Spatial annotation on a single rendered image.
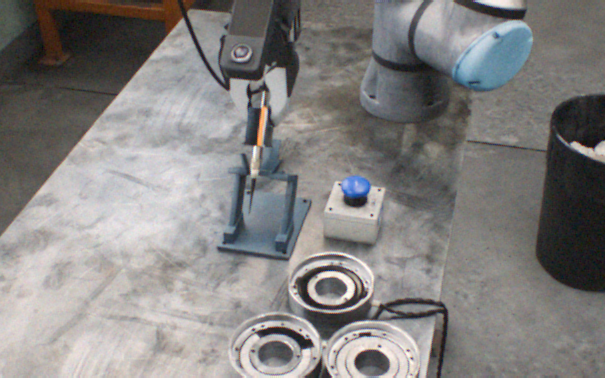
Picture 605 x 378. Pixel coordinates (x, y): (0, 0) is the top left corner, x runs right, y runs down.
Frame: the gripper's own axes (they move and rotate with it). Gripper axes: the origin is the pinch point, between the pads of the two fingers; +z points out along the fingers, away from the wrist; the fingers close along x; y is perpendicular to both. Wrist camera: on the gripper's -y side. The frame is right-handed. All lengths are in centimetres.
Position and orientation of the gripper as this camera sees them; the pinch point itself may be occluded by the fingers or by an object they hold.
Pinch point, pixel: (261, 118)
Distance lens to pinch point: 102.6
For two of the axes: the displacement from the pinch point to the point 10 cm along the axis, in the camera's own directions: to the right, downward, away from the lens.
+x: -9.7, -1.4, 2.0
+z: 0.1, 7.9, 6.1
